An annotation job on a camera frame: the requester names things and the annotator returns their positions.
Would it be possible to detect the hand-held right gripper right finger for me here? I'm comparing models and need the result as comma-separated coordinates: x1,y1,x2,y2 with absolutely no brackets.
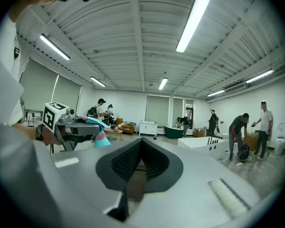
142,138,184,194

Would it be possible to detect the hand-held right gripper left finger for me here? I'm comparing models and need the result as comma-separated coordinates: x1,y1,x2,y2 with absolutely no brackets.
95,138,142,191

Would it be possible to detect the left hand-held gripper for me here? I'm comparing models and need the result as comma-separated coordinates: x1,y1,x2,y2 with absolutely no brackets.
42,101,105,152

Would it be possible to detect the teal and pink cleaning tool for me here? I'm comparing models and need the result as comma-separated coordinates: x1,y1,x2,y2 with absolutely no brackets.
85,116,112,149

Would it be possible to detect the person's left forearm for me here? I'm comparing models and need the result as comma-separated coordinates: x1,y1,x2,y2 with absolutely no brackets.
11,123,38,141

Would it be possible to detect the person's left hand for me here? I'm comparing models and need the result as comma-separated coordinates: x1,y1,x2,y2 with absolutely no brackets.
43,127,63,146

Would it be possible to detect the low wooden coffee table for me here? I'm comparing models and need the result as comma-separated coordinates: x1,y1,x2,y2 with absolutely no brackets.
104,128,124,141

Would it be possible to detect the grey roller window blind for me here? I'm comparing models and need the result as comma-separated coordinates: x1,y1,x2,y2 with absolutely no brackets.
172,97,184,125
19,57,59,112
145,94,171,126
51,74,83,115

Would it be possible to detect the orange sofa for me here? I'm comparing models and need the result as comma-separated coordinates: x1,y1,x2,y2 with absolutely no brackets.
115,117,136,135

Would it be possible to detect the white bathtub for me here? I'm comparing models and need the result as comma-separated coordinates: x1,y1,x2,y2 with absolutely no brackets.
177,136,228,161

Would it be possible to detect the dark green bathtub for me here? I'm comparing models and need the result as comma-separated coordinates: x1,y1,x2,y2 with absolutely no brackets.
163,125,184,140

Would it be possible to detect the long ceiling tube light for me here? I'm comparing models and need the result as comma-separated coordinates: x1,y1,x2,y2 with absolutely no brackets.
245,69,275,84
39,33,71,61
175,0,211,53
207,89,226,97
89,76,106,88
158,77,169,91

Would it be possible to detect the white drawer cabinet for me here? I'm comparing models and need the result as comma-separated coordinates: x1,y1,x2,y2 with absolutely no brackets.
138,121,159,137

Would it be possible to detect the brown cardboard box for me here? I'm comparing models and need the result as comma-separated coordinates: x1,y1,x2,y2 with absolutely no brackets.
245,131,260,152
192,127,208,138

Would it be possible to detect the black backpack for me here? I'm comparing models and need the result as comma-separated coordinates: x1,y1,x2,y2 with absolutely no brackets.
237,144,251,162

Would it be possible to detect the person's white shirt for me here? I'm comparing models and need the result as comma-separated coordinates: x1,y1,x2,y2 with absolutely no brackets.
0,7,26,128

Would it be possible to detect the white ceiling air conditioner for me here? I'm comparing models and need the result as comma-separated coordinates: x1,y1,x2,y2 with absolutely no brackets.
224,82,248,95

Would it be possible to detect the white toilet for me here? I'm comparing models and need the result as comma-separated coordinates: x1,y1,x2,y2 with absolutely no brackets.
274,122,285,156

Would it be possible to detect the dark beaded bracelet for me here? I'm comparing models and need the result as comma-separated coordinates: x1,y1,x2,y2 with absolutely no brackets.
35,124,45,142

